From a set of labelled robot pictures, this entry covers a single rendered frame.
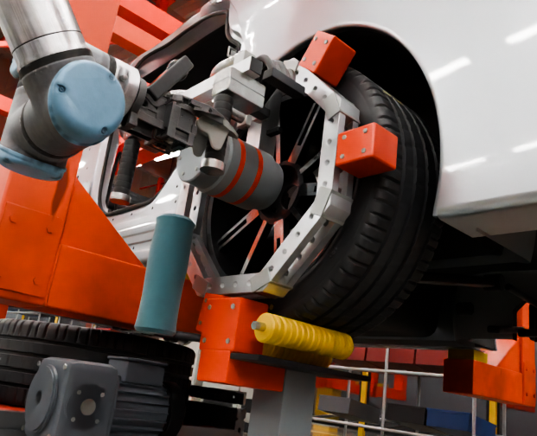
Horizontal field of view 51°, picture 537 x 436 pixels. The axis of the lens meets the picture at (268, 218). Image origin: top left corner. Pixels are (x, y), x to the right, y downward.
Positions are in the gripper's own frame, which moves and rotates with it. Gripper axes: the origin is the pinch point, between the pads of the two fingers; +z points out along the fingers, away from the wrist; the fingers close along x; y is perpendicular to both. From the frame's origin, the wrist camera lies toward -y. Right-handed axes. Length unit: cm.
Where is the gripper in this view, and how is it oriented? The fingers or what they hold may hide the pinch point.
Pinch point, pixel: (226, 133)
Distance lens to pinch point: 104.3
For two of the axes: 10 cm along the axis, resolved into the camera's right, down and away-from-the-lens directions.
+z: 7.2, 3.0, 6.2
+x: 6.8, -1.4, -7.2
